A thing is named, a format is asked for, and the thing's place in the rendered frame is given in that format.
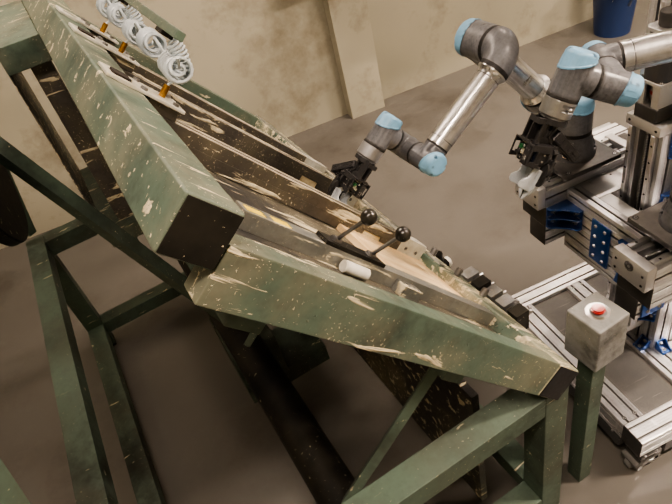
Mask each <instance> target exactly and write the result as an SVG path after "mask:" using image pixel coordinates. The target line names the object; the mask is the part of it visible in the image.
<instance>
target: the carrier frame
mask: <svg viewBox="0 0 672 504"><path fill-rule="evenodd" d="M96 235H98V234H97V233H96V232H94V231H93V230H92V229H90V228H89V227H87V226H86V225H85V224H83V223H82V222H80V221H79V220H78V219H75V220H72V221H70V222H68V223H66V224H64V225H62V226H60V227H57V228H55V229H53V230H51V231H49V232H47V233H44V234H43V235H40V236H38V237H36V238H34V239H32V240H30V241H27V242H26V247H27V253H28V258H29V263H30V268H31V273H32V278H33V284H34V289H35V294H36V299H37V304H38V309H39V314H40V320H41V325H42V330H43V335H44V340H45V345H46V351H47V356H48V361H49V366H50V371H51V376H52V382H53V387H54V392H55V397H56V402H57V407H58V413H59V418H60V423H61V428H62V433H63V438H64V444H65V449H66V454H67V459H68V464H69V469H70V475H71V480H72V485H73V490H74V495H75V500H76V504H119V503H118V499H117V495H116V492H115V488H114V484H113V480H112V476H111V472H110V469H109V465H108V461H107V457H106V453H105V449H104V446H103V442H102V438H101V434H100V430H99V426H98V423H97V419H96V415H95V411H94V407H93V403H92V400H91V396H90V392H89V388H88V384H87V380H86V377H85V373H84V369H83V365H82V361H81V357H80V354H79V350H78V346H77V342H76V338H75V334H74V331H73V327H72V323H71V319H70V315H69V311H68V308H67V305H68V306H69V308H70V309H71V310H72V312H73V313H74V314H75V316H76V317H77V318H78V320H79V321H80V322H81V324H82V325H83V326H84V328H85V329H86V330H87V332H88V335H89V339H90V342H91V346H92V349H93V352H94V356H95V359H96V363H97V366H98V370H99V373H100V377H101V380H102V383H103V387H104V390H105V394H106V397H107V401H108V404H109V408H110V411H111V414H112V418H113V421H114V425H115V428H116V432H117V435H118V438H119V442H120V445H121V449H122V452H123V456H124V459H125V463H126V466H127V469H128V473H129V476H130V480H131V483H132V487H133V490H134V494H135V497H136V500H137V504H166V501H165V498H164V495H163V492H162V489H161V486H160V483H159V480H158V477H157V474H156V471H155V468H154V465H153V462H152V459H151V456H150V454H149V451H148V448H147V445H146V442H145V439H144V436H143V433H142V430H141V427H140V424H139V421H138V418H137V415H136V412H135V409H134V406H133V403H132V400H131V397H130V394H129V391H128V388H127V385H126V382H125V379H124V376H123V373H122V370H121V367H120V364H119V361H118V358H117V355H116V352H115V349H114V345H116V344H117V343H116V340H115V337H114V335H113V333H112V332H111V331H113V330H115V329H117V328H119V327H121V326H123V325H125V324H126V323H128V322H130V321H132V320H134V319H136V318H138V317H140V316H142V315H144V314H145V313H147V312H149V311H151V310H153V309H155V308H157V307H159V306H161V305H163V304H165V303H166V302H168V301H170V300H172V299H174V298H176V297H178V296H180V295H182V294H181V293H179V292H178V291H176V290H175V289H174V288H172V287H171V286H169V285H168V284H167V283H165V282H163V283H161V284H159V285H157V286H155V287H153V288H151V289H149V290H147V291H145V292H143V293H141V294H139V295H138V296H136V297H134V298H132V299H130V300H128V301H126V302H124V303H122V304H120V305H118V306H116V307H114V308H112V309H110V310H108V311H106V312H104V313H103V314H101V315H99V313H98V312H97V311H96V309H95V308H94V306H93V305H92V303H91V302H90V301H89V299H88V298H87V296H86V295H85V294H84V292H83V291H82V289H81V288H80V286H79V285H78V284H77V282H76V281H75V279H74V278H73V277H72V275H71V274H70V272H69V271H68V269H67V268H66V267H65V265H64V264H63V262H62V261H61V260H60V258H59V257H58V255H57V254H58V253H60V252H62V251H64V250H67V249H69V248H71V247H73V246H75V245H77V244H79V243H81V242H83V241H85V240H88V239H90V238H92V237H94V236H96ZM208 315H209V316H210V318H209V321H210V322H211V324H212V326H213V328H214V330H215V332H216V334H217V336H218V338H219V339H220V341H221V343H222V345H223V347H224V349H225V351H226V353H227V354H228V356H229V358H230V360H231V362H232V364H233V366H234V368H235V369H236V371H237V373H238V375H239V377H240V378H241V380H242V382H243V384H244V385H245V387H246V389H247V391H248V392H249V394H250V396H251V398H252V400H253V401H254V403H257V402H259V403H260V405H261V407H262V409H263V410H264V412H265V414H266V415H267V417H268V419H269V421H270V422H271V424H272V426H273V428H274V429H275V431H276V433H277V435H278V436H279V438H280V440H281V442H282V443H283V445H284V447H285V449H286V450H287V452H288V454H289V455H290V457H291V459H292V461H293V462H294V464H295V466H296V468H297V469H298V471H299V473H300V475H301V476H302V478H303V480H304V482H305V483H306V485H307V487H308V489H309V490H310V492H311V494H312V496H313V497H314V499H315V501H316V502H317V504H341V503H342V500H343V497H344V496H345V494H346V493H347V491H348V490H349V488H350V487H351V485H352V483H353V482H354V480H355V478H354V477H353V475H352V474H351V472H350V471H349V469H348V468H347V466H346V465H345V463H344V462H343V460H342V459H341V457H340V456H339V454H338V453H337V451H336V450H335V448H334V446H333V445H332V443H331V442H330V440H329V439H328V437H327V436H326V434H325V433H324V431H323V430H322V428H321V427H320V425H319V424H318V422H317V421H316V419H315V418H314V416H313V415H312V413H311V412H310V410H309V409H308V407H307V406H306V404H305V403H304V401H303V400H302V398H301V396H300V395H299V393H298V392H297V390H296V389H295V387H294V386H293V384H292V383H291V382H292V381H293V380H295V379H297V378H298V377H300V376H302V375H303V374H305V373H307V372H308V371H310V370H312V369H313V368H315V367H317V366H318V365H320V364H322V363H323V362H325V361H327V360H328V359H330V357H329V354H328V351H327V349H326V346H325V344H324V343H323V342H322V340H321V339H320V338H318V337H314V336H310V335H307V334H303V333H299V332H295V331H292V330H288V329H284V328H280V327H276V328H274V329H273V330H270V328H269V327H268V326H267V324H266V325H265V327H264V328H263V330H262V331H261V333H260V334H258V335H257V337H256V339H255V340H254V342H253V343H252V345H251V346H250V347H247V346H245V345H243V344H244V343H245V341H246V339H247V337H248V335H249V334H250V332H246V331H242V330H238V329H234V328H230V327H225V326H224V325H223V324H222V323H221V322H219V321H218V320H217V319H215V318H214V317H212V316H211V315H210V314H208ZM353 348H354V349H355V350H356V351H357V352H358V354H359V355H360V356H361V357H362V358H363V360H364V361H365V362H366V363H367V364H368V365H369V367H370V368H371V369H372V370H373V371H374V373H375V374H376V375H377V376H378V377H379V379H380V380H381V381H382V382H383V383H384V385H385V386H386V387H387V388H388V389H389V390H390V392H391V393H392V394H393V395H394V396H395V398H396V399H397V400H398V401H399V402H400V404H401V405H402V406H404V404H405V403H406V401H407V400H408V398H409V397H410V395H411V394H412V392H413V391H414V389H415V388H416V386H417V385H418V383H419V382H420V380H421V378H422V377H423V375H424V374H425V372H426V371H427V369H428V368H429V367H428V366H424V365H420V364H416V363H413V362H409V361H405V360H401V359H397V358H394V357H390V356H386V355H382V354H378V353H375V352H371V351H367V350H363V349H360V348H356V347H353ZM568 391H569V386H568V388H567V389H566V390H565V392H564V393H563V394H562V395H561V397H560V398H559V399H558V400H554V399H550V398H545V397H542V396H538V395H533V394H530V393H526V392H522V391H518V390H515V389H511V388H510V389H509V390H507V391H506V392H505V393H503V394H502V395H500V396H499V397H497V398H496V399H494V400H493V401H491V402H490V403H488V404H487V405H485V406H484V407H483V406H482V405H481V404H480V403H479V397H478V393H477V392H476V391H475V390H474V389H473V388H472V387H471V386H470V385H469V384H468V383H467V382H466V381H465V380H464V379H463V380H462V381H461V382H460V383H459V384H457V383H453V382H449V381H445V380H442V379H441V378H440V377H439V376H437V377H436V379H435V380H434V382H433V383H432V385H431V386H430V388H429V389H428V391H427V392H426V394H425V395H424V397H423V398H422V400H421V402H420V403H419V405H418V406H417V408H416V409H415V411H414V412H413V414H412V415H411V417H412V418H413V419H414V420H415V421H416V423H417V424H418V425H419V426H420V427H421V429H422V430H423V431H424V432H425V433H426V435H427V436H428V437H429V438H430V439H431V441H432V442H431V443H430V444H428V445H427V446H425V447H424V448H422V449H421V450H420V451H418V452H417V453H415V454H414V455H412V456H411V457H409V458H408V459H406V460H405V461H403V462H402V463H400V464H399V465H398V466H396V467H395V468H393V469H392V470H390V471H389V472H387V473H386V474H384V475H383V476H381V477H380V478H379V479H377V480H376V481H374V482H373V483H371V484H370V485H368V486H367V487H365V488H364V489H362V490H361V491H359V492H358V493H357V494H355V495H354V496H352V497H351V498H349V499H348V500H346V501H345V502H343V503H342V504H424V503H425V502H427V501H428V500H429V499H431V498H432V497H434V496H435V495H436V494H438V493H439V492H441V491H442V490H443V489H445V488H446V487H448V486H449V485H450V484H452V483H453V482H455V481H456V480H457V479H459V478H460V477H463V479H464V480H465V481H466V482H467V483H468V485H469V486H470V487H471V488H472V489H473V491H474V492H475V493H476V494H477V495H478V497H479V498H480V499H481V500H482V501H483V500H484V499H486V498H487V486H486V475H485V464H484V460H485V459H487V458H488V457H490V456H491V455H492V456H493V457H494V458H495V459H496V461H497V462H498V463H499V464H500V465H501V466H502V467H503V468H504V469H505V470H506V471H507V473H508V474H509V475H510V476H511V477H512V478H513V479H514V480H515V481H516V482H517V483H518V485H517V486H516V487H514V488H513V489H512V490H510V491H509V492H508V493H506V494H505V495H504V496H502V497H501V498H500V499H498V500H497V501H496V502H494V503H493V504H559V500H560V488H561V476H562V464H563V451H564V439H565V427H566V415H567V403H568ZM523 432H524V448H523V447H522V446H521V445H520V444H519V443H518V442H517V441H516V440H515V438H516V437H518V436H519V435H521V434H522V433H523Z"/></svg>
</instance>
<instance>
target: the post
mask: <svg viewBox="0 0 672 504"><path fill-rule="evenodd" d="M605 368H606V365H605V366H604V367H602V368H601V369H600V370H598V371H597V372H593V371H592V370H591V369H589V368H588V367H587V366H585V365H584V364H583V363H582V362H580V361H579V360H578V363H577V370H578V372H579V374H578V375H577V376H576V384H575V395H574V406H573V416H572V427H571V437H570V448H569V459H568V469H567V471H568V472H569V473H570V474H571V475H572V476H573V477H574V478H575V479H576V480H577V481H578V482H580V481H582V480H583V479H584V478H586V477H587V476H588V475H590V471H591V464H592V457H593V450H594V443H595V436H596V430H597V423H598V416H599V409H600V402H601V395H602V388H603V382H604V375H605Z"/></svg>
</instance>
